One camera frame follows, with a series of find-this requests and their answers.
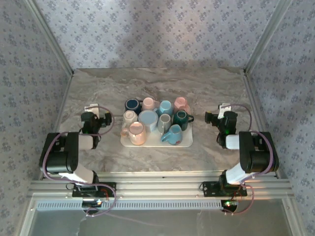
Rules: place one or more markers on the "cream white faceted mug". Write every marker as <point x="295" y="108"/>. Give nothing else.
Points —
<point x="129" y="117"/>

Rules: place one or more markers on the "navy blue mug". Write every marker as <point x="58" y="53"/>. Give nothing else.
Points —
<point x="132" y="105"/>

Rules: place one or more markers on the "dark green mug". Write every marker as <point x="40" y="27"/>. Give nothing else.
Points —
<point x="180" y="118"/>

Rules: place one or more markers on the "pink faceted mug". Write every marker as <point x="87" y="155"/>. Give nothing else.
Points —
<point x="181" y="103"/>

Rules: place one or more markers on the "large peach pink mug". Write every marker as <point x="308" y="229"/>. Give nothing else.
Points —
<point x="136" y="132"/>

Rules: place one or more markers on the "medium blue mug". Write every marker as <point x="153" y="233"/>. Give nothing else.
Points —
<point x="173" y="134"/>

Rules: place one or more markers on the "light pink mug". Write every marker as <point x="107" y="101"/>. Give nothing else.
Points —
<point x="148" y="103"/>

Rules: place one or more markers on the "light blue mug cream inside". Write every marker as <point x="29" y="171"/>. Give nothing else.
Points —
<point x="165" y="108"/>

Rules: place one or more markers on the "grey mug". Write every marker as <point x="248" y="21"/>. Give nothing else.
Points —
<point x="164" y="121"/>

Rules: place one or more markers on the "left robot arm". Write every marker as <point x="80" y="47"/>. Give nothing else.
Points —
<point x="59" y="159"/>

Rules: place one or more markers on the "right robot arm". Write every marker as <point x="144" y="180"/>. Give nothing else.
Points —
<point x="256" y="157"/>

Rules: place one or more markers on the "large light blue ribbed mug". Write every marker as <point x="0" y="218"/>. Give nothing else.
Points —
<point x="147" y="119"/>

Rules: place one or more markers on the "white plastic tray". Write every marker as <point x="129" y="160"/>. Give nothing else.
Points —
<point x="152" y="142"/>

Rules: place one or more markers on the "small controller board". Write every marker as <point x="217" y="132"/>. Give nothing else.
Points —
<point x="230" y="205"/>
<point x="92" y="203"/>

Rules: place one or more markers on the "grey metal panel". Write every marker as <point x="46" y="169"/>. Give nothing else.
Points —
<point x="160" y="223"/>

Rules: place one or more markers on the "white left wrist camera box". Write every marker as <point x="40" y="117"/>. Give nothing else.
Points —
<point x="91" y="108"/>

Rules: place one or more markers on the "aluminium table side rail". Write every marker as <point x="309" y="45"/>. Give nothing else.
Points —
<point x="68" y="86"/>
<point x="249" y="86"/>

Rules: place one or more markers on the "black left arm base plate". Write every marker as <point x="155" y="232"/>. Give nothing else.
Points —
<point x="109" y="186"/>

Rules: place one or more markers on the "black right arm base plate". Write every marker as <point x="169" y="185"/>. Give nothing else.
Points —
<point x="209" y="189"/>

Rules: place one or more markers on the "aluminium extrusion rail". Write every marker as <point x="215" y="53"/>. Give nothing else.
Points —
<point x="160" y="186"/>

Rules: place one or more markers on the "aluminium frame post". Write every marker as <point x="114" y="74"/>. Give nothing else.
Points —
<point x="266" y="37"/>
<point x="51" y="37"/>

